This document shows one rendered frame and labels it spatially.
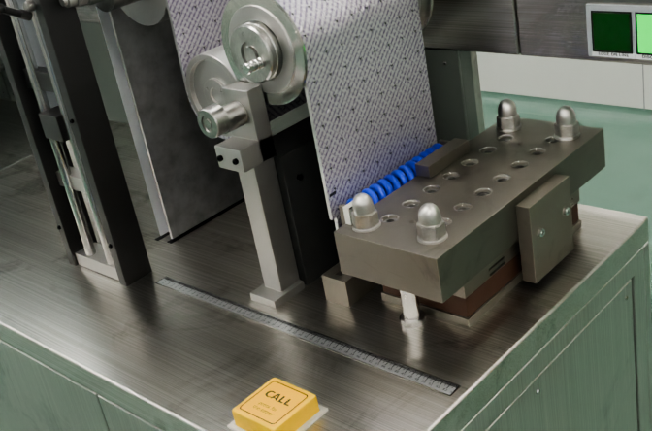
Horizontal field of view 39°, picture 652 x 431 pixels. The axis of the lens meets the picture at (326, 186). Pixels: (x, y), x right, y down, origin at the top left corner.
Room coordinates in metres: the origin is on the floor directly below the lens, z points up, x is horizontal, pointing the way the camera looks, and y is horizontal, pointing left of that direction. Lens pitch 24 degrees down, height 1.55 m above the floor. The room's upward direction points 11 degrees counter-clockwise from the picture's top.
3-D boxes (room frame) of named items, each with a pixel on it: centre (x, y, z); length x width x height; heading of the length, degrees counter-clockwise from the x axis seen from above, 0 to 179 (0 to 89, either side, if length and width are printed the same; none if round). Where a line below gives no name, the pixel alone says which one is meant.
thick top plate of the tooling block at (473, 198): (1.10, -0.20, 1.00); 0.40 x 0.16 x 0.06; 133
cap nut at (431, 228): (0.96, -0.11, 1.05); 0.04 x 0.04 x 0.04
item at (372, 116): (1.16, -0.08, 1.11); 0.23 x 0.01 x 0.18; 133
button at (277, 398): (0.85, 0.10, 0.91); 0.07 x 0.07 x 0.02; 43
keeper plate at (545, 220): (1.04, -0.27, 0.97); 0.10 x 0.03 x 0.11; 133
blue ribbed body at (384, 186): (1.15, -0.10, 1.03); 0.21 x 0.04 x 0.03; 133
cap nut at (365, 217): (1.02, -0.04, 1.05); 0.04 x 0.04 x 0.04
